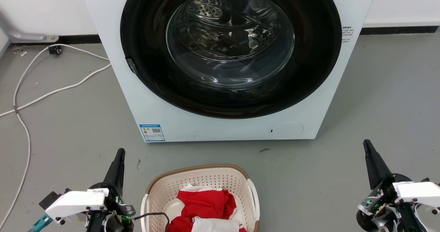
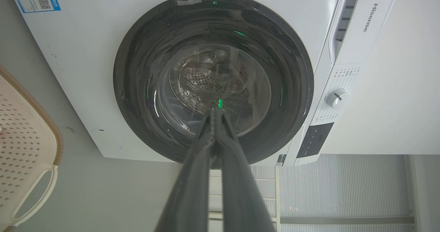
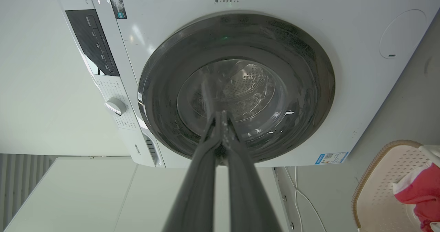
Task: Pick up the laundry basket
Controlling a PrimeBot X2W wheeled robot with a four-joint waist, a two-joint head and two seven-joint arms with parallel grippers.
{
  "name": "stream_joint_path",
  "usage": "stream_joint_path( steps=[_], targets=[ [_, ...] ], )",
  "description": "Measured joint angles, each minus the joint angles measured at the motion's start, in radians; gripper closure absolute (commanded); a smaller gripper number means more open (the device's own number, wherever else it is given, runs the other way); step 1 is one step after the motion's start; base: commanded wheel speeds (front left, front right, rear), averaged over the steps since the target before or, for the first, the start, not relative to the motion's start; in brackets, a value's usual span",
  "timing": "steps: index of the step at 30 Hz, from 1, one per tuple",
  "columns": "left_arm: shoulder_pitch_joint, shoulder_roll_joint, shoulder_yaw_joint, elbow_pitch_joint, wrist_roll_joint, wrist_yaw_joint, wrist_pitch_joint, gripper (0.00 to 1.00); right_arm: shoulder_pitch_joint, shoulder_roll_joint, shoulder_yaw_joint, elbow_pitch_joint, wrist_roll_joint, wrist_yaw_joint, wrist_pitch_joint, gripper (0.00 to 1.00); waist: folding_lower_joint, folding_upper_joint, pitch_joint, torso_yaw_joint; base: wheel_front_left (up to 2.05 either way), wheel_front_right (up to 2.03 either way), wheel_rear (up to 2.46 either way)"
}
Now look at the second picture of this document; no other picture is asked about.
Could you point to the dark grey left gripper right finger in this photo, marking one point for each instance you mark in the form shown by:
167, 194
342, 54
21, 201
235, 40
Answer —
240, 190

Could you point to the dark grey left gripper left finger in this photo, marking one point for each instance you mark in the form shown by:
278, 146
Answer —
192, 190

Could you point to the beige perforated laundry basket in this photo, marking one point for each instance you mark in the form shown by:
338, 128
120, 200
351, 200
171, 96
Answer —
24, 146

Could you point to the white slatted cabinet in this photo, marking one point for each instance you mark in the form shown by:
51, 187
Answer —
343, 190

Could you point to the round dark washing machine door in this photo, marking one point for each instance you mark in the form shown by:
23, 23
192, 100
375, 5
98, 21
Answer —
154, 70

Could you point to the white washing machine dial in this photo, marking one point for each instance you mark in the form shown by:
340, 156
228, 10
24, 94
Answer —
338, 99

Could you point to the white Hisense washing machine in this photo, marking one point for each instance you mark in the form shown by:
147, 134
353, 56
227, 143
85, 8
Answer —
86, 53

